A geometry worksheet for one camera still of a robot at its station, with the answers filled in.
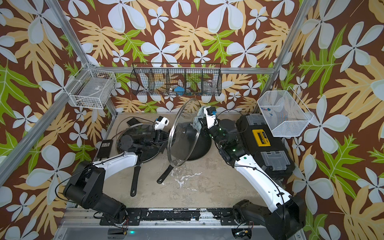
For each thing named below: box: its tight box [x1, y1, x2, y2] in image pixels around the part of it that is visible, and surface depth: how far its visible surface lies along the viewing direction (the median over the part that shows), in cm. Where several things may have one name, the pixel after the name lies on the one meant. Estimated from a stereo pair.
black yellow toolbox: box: [236, 113, 296, 187], surface depth 82 cm
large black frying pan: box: [117, 122, 166, 197], surface depth 66 cm
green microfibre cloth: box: [190, 106, 206, 133], surface depth 70 cm
